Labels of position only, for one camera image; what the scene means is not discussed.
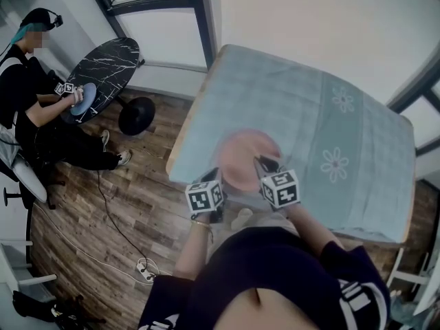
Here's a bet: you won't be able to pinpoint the pink big plate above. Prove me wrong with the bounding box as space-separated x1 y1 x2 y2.
216 128 281 192

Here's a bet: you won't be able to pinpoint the person's dark cropped top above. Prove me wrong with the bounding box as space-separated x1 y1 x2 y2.
137 227 392 330

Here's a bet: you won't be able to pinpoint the black framed window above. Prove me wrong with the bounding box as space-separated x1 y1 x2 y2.
82 0 221 74
386 46 440 157

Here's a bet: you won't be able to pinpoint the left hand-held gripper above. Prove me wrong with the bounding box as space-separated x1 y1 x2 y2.
185 167 226 224

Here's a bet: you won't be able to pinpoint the wooden table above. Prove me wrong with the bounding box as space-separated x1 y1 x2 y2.
165 44 417 245

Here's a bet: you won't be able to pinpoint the person's grey trousers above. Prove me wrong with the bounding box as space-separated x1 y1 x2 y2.
206 197 300 250

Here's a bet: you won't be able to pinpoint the black marble round table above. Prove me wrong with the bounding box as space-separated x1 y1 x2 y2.
61 36 157 137

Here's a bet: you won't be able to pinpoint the white frame chair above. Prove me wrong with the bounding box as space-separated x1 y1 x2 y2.
386 247 435 296

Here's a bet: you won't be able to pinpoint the black cable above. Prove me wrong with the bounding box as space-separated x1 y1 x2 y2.
96 169 156 272

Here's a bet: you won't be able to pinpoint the person's left forearm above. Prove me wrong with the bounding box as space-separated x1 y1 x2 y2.
174 214 224 278

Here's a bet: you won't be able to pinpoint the white shelf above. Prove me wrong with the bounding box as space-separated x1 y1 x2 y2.
0 239 58 303

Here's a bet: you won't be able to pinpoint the white cable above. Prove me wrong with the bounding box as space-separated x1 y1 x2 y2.
32 201 173 283

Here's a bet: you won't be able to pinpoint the gold bracelet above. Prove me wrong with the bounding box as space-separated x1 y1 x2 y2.
190 219 215 243

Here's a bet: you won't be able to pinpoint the blue big plate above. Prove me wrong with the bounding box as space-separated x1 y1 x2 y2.
70 82 98 117

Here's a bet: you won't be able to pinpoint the crumpled blue grey cloth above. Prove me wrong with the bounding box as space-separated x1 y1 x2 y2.
389 288 417 323

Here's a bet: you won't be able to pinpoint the black bag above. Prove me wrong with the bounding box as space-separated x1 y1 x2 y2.
12 289 105 330

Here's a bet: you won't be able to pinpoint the white power strip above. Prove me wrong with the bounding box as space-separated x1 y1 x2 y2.
136 257 156 283

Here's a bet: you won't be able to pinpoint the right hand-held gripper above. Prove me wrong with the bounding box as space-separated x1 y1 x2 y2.
253 154 301 213

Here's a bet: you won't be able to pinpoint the black office chair white seat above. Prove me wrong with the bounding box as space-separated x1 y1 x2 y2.
0 122 67 219

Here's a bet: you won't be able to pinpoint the person's right forearm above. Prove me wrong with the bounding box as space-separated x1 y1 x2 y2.
285 204 345 254

